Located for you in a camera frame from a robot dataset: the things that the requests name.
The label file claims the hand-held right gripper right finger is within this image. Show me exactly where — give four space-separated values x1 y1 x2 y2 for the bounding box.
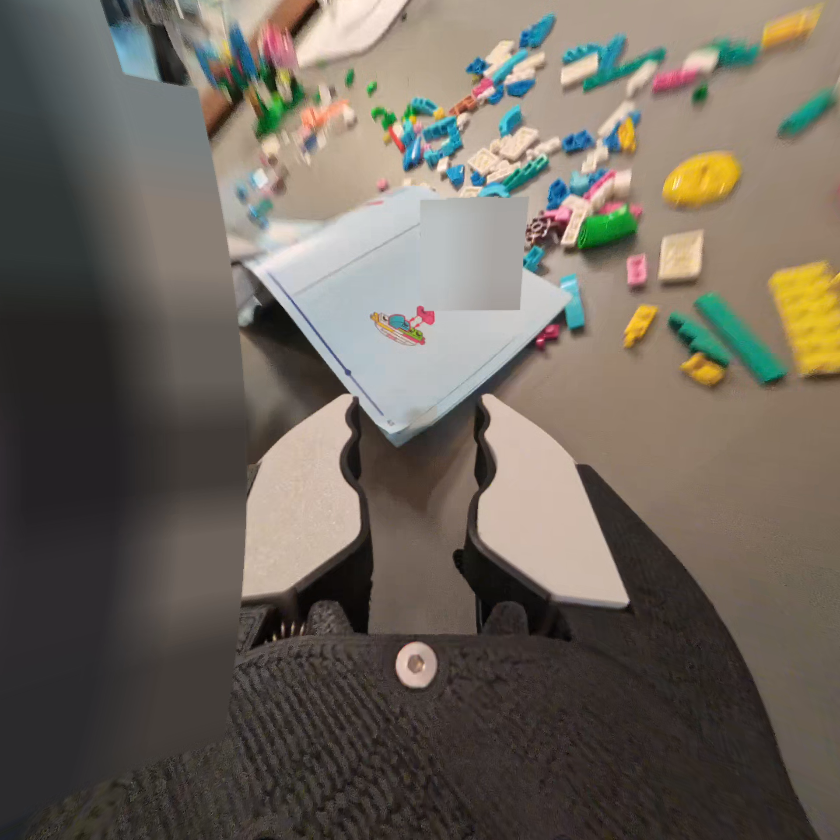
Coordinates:
453 394 632 641

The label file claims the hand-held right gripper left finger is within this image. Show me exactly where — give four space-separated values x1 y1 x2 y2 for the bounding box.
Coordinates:
240 394 374 634

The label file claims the light blue instruction booklet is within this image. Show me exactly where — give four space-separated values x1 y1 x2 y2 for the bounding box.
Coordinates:
230 185 573 447

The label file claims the light blue lego piece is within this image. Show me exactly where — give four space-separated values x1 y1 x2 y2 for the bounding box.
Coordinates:
559 273 586 331

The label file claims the small yellow lego piece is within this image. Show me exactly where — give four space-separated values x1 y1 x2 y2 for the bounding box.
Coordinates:
680 353 727 387

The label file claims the narrow yellow lego plate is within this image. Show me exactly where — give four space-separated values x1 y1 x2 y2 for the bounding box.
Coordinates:
622 304 658 349

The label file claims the green stepped lego brick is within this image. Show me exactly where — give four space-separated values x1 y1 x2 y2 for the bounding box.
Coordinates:
668 311 731 367

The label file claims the long green lego bar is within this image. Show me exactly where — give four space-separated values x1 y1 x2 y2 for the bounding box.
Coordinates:
694 292 787 385

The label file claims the green curved lego piece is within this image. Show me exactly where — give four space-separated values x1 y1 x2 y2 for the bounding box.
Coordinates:
577 205 639 250

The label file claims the white square lego plate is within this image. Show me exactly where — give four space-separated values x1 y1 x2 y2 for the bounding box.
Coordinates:
658 230 705 284

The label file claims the large yellow lego plate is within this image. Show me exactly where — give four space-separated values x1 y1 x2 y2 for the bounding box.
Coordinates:
768 261 840 378

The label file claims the yellow round lego dish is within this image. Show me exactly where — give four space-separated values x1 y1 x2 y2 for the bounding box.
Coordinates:
661 151 742 210

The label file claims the scattered pile of lego bricks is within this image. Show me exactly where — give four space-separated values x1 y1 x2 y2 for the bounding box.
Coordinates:
236 13 742 273

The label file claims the partly built colourful lego model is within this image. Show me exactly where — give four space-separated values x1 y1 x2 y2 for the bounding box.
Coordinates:
197 20 306 135

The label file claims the green lego beam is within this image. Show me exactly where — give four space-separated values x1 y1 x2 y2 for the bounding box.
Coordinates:
776 88 840 139

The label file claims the yellow rectangular lego plate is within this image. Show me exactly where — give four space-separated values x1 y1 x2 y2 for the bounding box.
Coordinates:
760 5 825 52

